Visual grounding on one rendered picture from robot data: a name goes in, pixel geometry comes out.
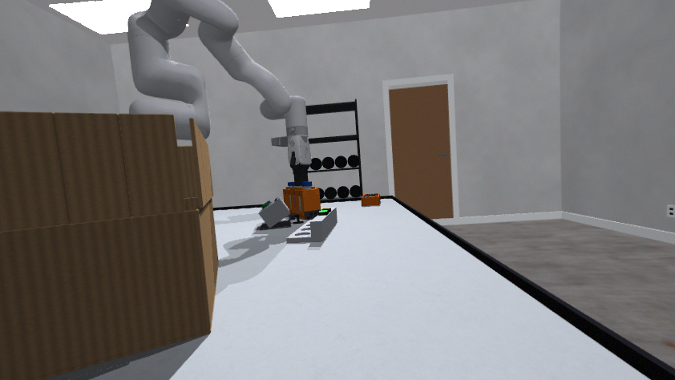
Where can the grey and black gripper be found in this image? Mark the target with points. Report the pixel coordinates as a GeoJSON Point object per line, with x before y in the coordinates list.
{"type": "Point", "coordinates": [299, 153]}

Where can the orange multimeter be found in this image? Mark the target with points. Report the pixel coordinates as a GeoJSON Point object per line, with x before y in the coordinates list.
{"type": "Point", "coordinates": [370, 199]}

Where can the brown cardboard box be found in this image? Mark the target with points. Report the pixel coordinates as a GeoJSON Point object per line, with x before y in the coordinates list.
{"type": "Point", "coordinates": [99, 258]}

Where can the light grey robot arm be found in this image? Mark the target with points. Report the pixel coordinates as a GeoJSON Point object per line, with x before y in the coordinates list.
{"type": "Point", "coordinates": [155, 75]}

